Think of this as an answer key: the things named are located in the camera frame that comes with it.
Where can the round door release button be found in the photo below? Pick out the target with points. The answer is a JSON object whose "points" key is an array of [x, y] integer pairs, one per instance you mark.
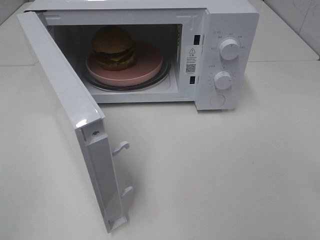
{"points": [[217, 100]]}

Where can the pink round plate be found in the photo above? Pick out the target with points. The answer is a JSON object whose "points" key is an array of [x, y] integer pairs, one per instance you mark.
{"points": [[139, 66]]}

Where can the white microwave door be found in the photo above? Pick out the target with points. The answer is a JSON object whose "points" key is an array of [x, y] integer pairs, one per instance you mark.
{"points": [[79, 117]]}

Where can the burger with bun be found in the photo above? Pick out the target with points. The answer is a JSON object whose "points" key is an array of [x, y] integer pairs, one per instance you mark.
{"points": [[113, 48]]}

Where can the glass microwave turntable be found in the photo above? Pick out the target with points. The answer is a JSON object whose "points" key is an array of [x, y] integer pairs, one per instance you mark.
{"points": [[155, 80]]}

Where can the lower white round knob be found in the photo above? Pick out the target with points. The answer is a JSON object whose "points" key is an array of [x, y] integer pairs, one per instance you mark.
{"points": [[222, 80]]}

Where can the white round knob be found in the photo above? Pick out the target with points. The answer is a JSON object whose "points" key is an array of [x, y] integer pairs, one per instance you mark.
{"points": [[222, 80], [229, 49]]}

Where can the white warning label sticker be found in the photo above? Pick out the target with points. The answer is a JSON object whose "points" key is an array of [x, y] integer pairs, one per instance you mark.
{"points": [[191, 57]]}

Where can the white microwave oven body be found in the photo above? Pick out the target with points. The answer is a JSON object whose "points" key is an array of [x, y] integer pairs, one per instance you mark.
{"points": [[171, 25]]}

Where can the upper white round knob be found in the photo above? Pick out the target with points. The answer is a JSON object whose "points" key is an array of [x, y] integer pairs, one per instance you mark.
{"points": [[229, 49]]}

